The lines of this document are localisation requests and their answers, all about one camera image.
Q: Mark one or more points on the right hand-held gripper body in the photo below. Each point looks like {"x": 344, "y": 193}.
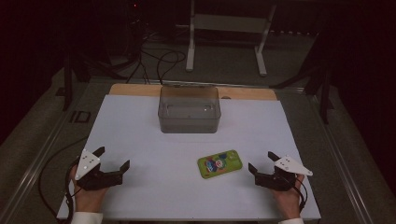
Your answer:
{"x": 280, "y": 180}

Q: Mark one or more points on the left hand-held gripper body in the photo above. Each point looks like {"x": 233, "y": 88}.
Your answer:
{"x": 88, "y": 168}

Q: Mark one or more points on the green snack packet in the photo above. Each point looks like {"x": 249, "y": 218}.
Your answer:
{"x": 219, "y": 164}

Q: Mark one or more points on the transparent grey plastic box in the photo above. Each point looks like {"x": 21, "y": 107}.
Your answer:
{"x": 189, "y": 116}

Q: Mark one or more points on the person's right hand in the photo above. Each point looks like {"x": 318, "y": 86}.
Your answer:
{"x": 289, "y": 202}

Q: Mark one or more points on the person's left hand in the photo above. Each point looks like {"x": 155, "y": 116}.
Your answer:
{"x": 88, "y": 200}

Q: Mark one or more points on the white table sheet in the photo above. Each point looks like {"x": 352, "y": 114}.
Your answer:
{"x": 162, "y": 186}

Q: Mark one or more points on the black stand leg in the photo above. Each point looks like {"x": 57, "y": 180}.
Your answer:
{"x": 67, "y": 81}
{"x": 324, "y": 93}

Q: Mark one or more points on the white metal stand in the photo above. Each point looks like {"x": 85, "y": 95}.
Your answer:
{"x": 229, "y": 23}

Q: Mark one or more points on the black rectangular floor bracket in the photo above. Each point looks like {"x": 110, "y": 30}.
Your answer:
{"x": 80, "y": 116}

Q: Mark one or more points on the aluminium floor rail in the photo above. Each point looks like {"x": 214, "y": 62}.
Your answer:
{"x": 34, "y": 165}
{"x": 342, "y": 161}

